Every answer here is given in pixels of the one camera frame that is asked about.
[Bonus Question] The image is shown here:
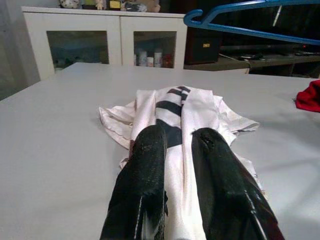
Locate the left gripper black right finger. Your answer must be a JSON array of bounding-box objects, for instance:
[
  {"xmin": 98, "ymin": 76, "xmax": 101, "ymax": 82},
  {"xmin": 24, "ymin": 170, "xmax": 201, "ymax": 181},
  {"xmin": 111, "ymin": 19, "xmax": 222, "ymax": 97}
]
[{"xmin": 191, "ymin": 127, "xmax": 286, "ymax": 240}]

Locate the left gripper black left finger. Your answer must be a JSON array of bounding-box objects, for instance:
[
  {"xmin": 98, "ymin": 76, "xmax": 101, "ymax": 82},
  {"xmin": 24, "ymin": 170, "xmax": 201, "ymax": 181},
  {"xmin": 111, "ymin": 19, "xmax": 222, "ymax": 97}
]
[{"xmin": 99, "ymin": 124, "xmax": 169, "ymax": 240}]

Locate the white t-shirt black print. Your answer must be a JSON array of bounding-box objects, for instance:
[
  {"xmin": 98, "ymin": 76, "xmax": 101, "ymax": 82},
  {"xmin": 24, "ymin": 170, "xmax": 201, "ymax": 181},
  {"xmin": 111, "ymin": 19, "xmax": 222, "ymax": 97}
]
[{"xmin": 98, "ymin": 85, "xmax": 264, "ymax": 240}]

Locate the blue plastic hanger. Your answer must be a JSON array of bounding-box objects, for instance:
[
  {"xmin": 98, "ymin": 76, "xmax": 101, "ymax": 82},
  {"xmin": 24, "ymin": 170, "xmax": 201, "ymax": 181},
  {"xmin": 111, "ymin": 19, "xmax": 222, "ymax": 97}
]
[{"xmin": 184, "ymin": 0, "xmax": 320, "ymax": 46}]

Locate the white plastic bottle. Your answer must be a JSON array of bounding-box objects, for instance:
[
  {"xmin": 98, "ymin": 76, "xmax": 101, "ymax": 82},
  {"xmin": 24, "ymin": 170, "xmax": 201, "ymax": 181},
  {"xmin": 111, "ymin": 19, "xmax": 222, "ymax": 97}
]
[
  {"xmin": 137, "ymin": 48, "xmax": 148, "ymax": 68},
  {"xmin": 153, "ymin": 47, "xmax": 164, "ymax": 68}
]

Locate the red packet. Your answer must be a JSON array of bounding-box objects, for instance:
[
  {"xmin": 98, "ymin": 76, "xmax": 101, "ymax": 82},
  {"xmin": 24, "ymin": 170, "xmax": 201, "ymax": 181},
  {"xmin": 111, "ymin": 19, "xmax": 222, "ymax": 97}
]
[{"xmin": 162, "ymin": 53, "xmax": 174, "ymax": 68}]

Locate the red garment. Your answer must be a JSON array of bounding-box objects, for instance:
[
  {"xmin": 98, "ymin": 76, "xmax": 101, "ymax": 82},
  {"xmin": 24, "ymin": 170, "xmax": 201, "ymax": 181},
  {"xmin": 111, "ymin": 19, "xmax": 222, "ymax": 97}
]
[{"xmin": 293, "ymin": 79, "xmax": 320, "ymax": 113}]

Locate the black speaker box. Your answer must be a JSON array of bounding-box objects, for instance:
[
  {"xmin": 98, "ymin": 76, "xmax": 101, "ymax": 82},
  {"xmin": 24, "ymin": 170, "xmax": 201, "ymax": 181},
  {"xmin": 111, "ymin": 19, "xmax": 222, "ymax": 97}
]
[{"xmin": 186, "ymin": 32, "xmax": 223, "ymax": 65}]

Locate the dark TV stand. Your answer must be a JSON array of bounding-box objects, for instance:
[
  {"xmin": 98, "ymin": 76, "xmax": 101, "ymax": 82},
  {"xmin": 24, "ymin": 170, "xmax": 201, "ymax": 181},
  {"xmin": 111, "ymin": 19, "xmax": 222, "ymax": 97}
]
[{"xmin": 183, "ymin": 0, "xmax": 320, "ymax": 79}]

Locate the white glass-door cabinet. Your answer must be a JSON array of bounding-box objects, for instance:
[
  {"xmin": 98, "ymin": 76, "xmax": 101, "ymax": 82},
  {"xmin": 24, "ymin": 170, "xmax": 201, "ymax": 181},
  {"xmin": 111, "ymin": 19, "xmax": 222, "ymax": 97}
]
[{"xmin": 21, "ymin": 6, "xmax": 188, "ymax": 81}]

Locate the dark haired figurine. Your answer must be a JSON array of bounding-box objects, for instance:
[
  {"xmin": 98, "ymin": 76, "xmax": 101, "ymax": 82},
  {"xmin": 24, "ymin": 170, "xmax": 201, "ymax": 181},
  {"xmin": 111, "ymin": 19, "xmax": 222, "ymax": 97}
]
[{"xmin": 122, "ymin": 1, "xmax": 148, "ymax": 13}]

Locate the small white figurine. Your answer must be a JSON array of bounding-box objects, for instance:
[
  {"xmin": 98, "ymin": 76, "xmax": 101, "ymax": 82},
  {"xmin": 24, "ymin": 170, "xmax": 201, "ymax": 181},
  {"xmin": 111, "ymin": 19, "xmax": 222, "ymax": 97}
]
[{"xmin": 58, "ymin": 0, "xmax": 81, "ymax": 10}]

